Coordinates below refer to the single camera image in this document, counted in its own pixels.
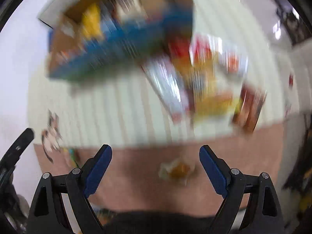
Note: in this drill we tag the brown red snack packet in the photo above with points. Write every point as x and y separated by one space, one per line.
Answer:
251 107

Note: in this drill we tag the yellow black snack packet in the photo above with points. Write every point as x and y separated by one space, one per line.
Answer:
92 22

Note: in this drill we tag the colourful candy packet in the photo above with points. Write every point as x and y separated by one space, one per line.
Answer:
72 154

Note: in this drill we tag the person's dark clothing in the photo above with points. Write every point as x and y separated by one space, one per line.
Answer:
158 224

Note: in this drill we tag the striped cat print table cloth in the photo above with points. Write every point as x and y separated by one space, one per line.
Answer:
136 117

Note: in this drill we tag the red white snack packet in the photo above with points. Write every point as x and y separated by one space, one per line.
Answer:
202 51

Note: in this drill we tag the small red packet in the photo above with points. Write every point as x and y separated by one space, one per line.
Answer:
291 80

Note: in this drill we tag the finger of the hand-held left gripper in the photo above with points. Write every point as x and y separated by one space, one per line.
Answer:
17 148

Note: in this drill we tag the cardboard box with blue print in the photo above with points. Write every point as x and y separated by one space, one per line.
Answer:
136 36

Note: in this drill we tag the yellow bread packet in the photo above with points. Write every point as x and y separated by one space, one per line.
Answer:
212 100

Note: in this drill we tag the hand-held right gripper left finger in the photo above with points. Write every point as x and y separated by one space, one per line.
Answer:
97 168

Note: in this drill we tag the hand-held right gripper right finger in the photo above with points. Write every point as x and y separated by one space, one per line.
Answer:
214 170

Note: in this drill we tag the white orange snack packet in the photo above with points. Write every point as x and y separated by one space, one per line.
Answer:
234 61

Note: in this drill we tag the clear braised egg packet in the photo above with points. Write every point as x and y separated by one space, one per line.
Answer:
179 170

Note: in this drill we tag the long red white sausage packet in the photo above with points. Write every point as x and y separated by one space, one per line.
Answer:
165 87

